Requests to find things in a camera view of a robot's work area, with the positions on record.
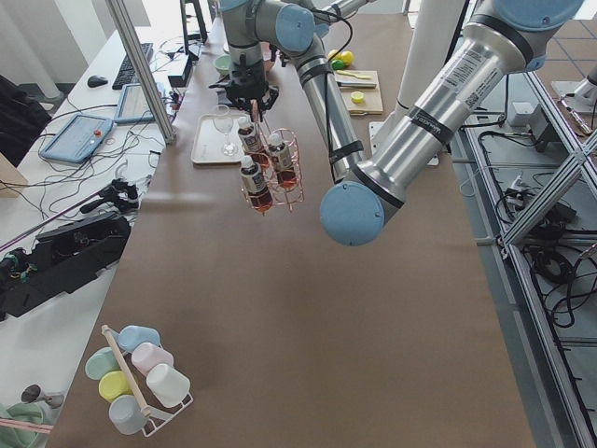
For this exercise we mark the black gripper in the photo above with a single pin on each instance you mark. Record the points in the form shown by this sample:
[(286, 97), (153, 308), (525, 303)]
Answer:
[(247, 77)]

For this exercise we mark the copper wire bottle basket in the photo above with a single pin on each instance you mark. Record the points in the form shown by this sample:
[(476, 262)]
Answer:
[(281, 197)]

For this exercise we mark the tea bottle white cap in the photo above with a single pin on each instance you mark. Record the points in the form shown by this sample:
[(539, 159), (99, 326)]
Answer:
[(255, 185)]

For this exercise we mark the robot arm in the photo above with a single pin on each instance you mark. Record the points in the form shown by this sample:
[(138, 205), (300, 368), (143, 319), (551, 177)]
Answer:
[(295, 28), (501, 38)]

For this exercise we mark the clear wine glass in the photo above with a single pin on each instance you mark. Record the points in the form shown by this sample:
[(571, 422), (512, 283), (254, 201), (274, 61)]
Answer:
[(223, 122)]

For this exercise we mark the green bowl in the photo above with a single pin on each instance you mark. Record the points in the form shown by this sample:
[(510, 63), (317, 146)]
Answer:
[(222, 64)]

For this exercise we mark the cream rabbit tray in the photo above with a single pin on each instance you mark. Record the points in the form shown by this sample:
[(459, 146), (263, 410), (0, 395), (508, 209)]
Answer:
[(208, 141)]

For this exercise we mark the green lime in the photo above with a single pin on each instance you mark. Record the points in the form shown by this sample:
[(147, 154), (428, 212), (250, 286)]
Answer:
[(337, 65)]

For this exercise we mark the yellow lemon upper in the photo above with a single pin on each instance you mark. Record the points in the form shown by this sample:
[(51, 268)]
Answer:
[(334, 54)]

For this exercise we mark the yellow lemon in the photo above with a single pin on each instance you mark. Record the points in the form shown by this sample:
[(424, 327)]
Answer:
[(347, 57), (334, 54)]

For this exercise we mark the yellow plastic knife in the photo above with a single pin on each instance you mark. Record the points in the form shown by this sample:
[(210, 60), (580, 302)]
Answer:
[(352, 74)]

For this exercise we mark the steel cylinder muddler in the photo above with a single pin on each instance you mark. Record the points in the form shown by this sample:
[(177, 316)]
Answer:
[(357, 85)]

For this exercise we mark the half lemon slice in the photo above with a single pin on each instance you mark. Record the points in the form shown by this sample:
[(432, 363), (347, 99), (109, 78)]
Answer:
[(357, 97)]

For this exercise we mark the yellow lemon lower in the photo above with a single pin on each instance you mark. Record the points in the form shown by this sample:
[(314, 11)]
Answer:
[(347, 57)]

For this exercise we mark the wooden cutting board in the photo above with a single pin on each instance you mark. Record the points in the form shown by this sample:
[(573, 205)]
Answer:
[(373, 98)]

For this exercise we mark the blue teach pendant far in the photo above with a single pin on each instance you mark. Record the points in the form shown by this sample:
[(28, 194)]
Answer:
[(132, 105)]

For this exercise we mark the blue teach pendant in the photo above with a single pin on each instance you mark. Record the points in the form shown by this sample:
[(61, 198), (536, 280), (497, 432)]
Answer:
[(77, 141), (132, 105)]

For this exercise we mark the black keyboard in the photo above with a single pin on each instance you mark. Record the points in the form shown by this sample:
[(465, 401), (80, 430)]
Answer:
[(126, 73)]

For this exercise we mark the black computer mouse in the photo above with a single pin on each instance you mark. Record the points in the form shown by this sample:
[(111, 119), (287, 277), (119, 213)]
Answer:
[(96, 81)]

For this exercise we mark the blue teach pendant near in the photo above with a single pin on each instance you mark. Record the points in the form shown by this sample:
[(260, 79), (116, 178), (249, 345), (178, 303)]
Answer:
[(77, 141)]

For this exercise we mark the metal grabber stick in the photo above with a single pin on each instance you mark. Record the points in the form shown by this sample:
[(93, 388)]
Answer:
[(21, 224)]

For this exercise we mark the black foam case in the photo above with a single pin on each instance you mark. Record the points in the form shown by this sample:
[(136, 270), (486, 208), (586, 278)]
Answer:
[(63, 260)]

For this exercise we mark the blue pastel cup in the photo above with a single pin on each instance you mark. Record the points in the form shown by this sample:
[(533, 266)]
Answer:
[(131, 336)]

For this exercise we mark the pink pastel cup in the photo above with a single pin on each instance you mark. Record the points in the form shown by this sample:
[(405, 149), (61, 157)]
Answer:
[(147, 355)]

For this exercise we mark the white cup rack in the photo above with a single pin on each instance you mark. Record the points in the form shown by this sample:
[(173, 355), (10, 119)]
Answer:
[(157, 416)]

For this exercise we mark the white pastel cup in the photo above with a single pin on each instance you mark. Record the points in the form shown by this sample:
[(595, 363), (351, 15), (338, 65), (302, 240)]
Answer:
[(169, 385)]

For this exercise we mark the green pastel cup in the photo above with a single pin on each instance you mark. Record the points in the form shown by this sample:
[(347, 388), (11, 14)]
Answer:
[(101, 363)]

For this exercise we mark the yellow pastel cup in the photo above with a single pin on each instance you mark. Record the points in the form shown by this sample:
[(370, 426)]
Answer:
[(113, 385)]

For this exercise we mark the grey pastel cup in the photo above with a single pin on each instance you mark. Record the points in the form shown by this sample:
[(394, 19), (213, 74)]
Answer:
[(126, 416)]

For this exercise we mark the steel jigger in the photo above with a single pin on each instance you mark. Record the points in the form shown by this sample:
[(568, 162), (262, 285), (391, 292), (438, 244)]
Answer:
[(34, 393)]

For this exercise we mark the aluminium frame post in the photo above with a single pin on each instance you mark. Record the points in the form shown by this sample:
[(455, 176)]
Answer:
[(132, 46)]

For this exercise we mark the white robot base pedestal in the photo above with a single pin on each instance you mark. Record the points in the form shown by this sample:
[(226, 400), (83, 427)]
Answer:
[(435, 32)]

